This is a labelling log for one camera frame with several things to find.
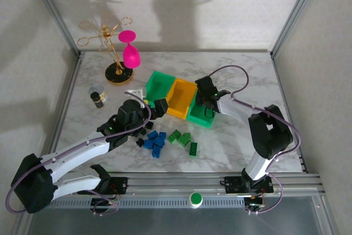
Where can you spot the pink wine glass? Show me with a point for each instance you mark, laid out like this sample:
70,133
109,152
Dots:
131,56

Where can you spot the silver tin can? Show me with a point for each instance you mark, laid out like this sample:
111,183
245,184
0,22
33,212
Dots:
101,90

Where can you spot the green plastic storage bin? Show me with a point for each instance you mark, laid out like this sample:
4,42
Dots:
159,83
199,116

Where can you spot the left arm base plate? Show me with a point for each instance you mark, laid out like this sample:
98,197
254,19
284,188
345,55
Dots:
118,184

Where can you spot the aluminum extrusion rail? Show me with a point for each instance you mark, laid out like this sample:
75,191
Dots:
176,182

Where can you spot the green lego brick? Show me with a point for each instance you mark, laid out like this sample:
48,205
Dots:
173,136
193,149
183,139

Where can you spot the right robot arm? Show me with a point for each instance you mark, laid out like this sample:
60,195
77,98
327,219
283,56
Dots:
264,136

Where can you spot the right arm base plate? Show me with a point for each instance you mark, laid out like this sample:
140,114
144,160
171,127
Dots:
233,184

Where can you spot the green push button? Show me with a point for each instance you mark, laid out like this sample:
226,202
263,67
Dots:
195,198

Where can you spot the small black bottle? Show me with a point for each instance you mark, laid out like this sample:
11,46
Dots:
97,101

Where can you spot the aluminum frame post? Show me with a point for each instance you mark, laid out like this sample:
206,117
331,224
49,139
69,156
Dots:
294,12
52,12

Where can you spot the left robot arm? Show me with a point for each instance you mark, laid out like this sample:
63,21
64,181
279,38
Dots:
77,149

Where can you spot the yellow plastic storage bin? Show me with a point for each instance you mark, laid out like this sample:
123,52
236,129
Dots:
181,94

